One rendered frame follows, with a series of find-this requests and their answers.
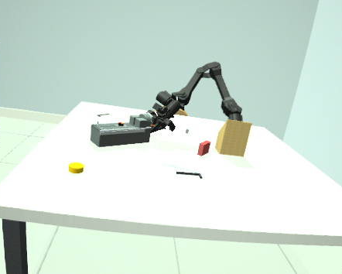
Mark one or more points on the small red block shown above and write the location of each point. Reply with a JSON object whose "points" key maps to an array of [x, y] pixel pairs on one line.
{"points": [[204, 148]]}

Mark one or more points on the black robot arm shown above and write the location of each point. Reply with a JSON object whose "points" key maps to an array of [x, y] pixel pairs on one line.
{"points": [[229, 105]]}

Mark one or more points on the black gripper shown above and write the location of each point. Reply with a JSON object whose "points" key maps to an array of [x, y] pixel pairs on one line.
{"points": [[161, 122]]}

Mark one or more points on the yellow short cylinder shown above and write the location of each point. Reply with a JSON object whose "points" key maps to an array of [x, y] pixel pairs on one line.
{"points": [[76, 167]]}

